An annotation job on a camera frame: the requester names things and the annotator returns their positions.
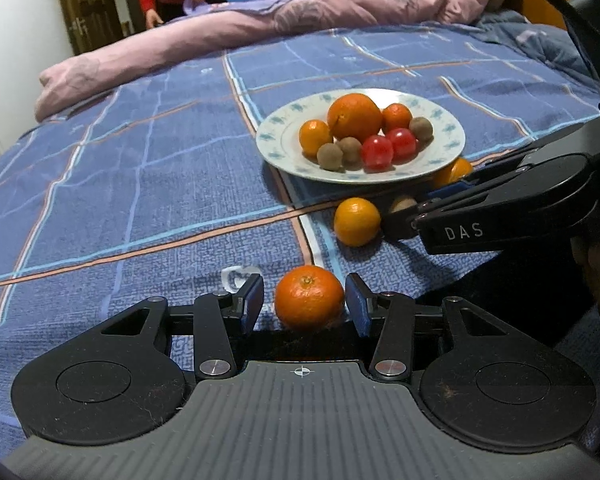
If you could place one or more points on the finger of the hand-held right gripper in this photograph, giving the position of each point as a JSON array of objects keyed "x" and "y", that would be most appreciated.
[
  {"x": 485, "y": 180},
  {"x": 402, "y": 225}
]

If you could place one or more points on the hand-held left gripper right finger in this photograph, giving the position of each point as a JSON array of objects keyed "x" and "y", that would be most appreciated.
[{"x": 357, "y": 306}]

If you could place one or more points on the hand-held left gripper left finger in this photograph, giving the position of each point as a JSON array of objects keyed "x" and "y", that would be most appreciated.
[{"x": 252, "y": 301}]

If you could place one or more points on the brown kiwi front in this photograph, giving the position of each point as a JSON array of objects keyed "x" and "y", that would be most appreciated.
[{"x": 402, "y": 205}]

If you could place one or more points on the brown kiwi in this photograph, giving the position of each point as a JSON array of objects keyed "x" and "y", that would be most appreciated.
[
  {"x": 330, "y": 156},
  {"x": 402, "y": 205},
  {"x": 351, "y": 149},
  {"x": 421, "y": 129}
]

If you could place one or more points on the yellow-orange tangerine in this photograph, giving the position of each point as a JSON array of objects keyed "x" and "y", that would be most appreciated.
[
  {"x": 452, "y": 172},
  {"x": 357, "y": 221}
]

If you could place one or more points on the small mandarin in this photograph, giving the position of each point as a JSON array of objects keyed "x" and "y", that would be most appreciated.
[
  {"x": 309, "y": 297},
  {"x": 315, "y": 137},
  {"x": 396, "y": 116}
]

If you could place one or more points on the red cherry tomato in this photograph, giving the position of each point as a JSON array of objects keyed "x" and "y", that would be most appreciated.
[
  {"x": 401, "y": 141},
  {"x": 377, "y": 151}
]

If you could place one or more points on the white floral rim plate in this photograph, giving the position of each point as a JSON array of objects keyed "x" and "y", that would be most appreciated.
[{"x": 361, "y": 135}]

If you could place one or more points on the large orange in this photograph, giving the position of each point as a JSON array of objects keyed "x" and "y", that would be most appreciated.
[{"x": 355, "y": 117}]

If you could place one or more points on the grey-blue blanket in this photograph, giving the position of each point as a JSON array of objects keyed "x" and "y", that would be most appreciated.
[{"x": 540, "y": 45}]

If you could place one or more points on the blue plaid bedsheet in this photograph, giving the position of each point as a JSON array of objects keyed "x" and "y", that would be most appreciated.
[{"x": 130, "y": 185}]

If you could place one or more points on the pink quilt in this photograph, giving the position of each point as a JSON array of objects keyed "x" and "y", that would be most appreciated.
[{"x": 230, "y": 35}]

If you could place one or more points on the purple cloth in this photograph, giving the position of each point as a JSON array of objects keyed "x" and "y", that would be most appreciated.
[{"x": 240, "y": 5}]

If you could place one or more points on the wooden door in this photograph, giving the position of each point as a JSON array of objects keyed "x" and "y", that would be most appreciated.
[{"x": 90, "y": 5}]

